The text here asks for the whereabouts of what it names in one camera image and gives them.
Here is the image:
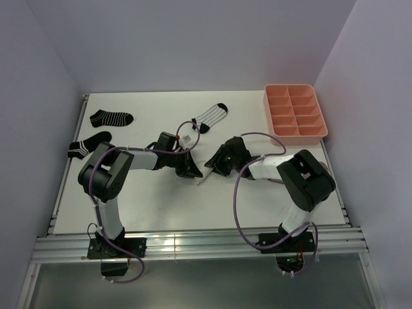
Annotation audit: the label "white sock black toe heel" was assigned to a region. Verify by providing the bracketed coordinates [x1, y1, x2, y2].
[191, 103, 229, 134]

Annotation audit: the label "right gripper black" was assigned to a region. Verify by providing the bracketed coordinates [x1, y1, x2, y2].
[205, 144, 239, 177]

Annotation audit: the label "black sock thin white stripes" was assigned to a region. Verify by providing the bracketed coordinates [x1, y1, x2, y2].
[89, 109, 134, 127]

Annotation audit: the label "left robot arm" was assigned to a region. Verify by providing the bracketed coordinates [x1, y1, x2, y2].
[78, 132, 203, 257]

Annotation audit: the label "black sock white cuff stripes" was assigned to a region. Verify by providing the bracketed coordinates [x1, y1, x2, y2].
[67, 131, 112, 160]

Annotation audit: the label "taupe sock red cuff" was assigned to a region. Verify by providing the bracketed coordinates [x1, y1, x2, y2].
[317, 162, 329, 173]

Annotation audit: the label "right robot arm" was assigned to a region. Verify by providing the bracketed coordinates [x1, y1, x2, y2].
[205, 136, 336, 251]

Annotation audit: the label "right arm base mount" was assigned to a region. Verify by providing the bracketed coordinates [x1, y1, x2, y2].
[256, 231, 315, 254]

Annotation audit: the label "pink divided organizer tray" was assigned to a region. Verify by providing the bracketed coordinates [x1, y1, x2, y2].
[263, 84, 328, 146]

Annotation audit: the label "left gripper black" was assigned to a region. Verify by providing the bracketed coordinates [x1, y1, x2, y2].
[165, 149, 202, 179]

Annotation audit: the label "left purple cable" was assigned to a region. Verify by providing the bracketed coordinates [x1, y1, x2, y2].
[86, 119, 200, 284]

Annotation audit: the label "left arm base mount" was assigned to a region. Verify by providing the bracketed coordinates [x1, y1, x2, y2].
[86, 238, 147, 259]

